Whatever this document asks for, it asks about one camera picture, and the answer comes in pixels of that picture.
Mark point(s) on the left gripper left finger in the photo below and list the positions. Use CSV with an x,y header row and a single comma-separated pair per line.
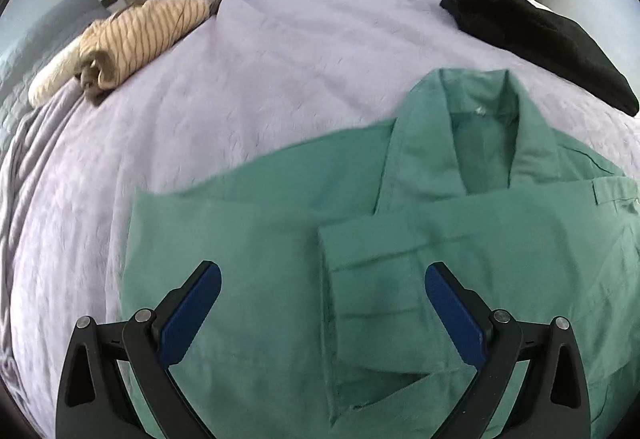
x,y
93,401

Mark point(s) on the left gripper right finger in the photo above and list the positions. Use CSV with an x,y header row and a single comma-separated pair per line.
x,y
553,399

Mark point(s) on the green work jacket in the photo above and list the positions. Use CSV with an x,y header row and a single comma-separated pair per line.
x,y
323,329

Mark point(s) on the cream pillow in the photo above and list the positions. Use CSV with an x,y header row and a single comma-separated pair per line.
x,y
60,69

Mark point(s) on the beige striped folded garment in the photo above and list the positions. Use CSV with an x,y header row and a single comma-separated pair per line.
x,y
112,50

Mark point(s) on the black garment on bed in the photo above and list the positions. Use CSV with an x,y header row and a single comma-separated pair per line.
x,y
548,40

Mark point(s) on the lavender plush bed blanket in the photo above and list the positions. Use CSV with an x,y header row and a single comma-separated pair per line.
x,y
260,75

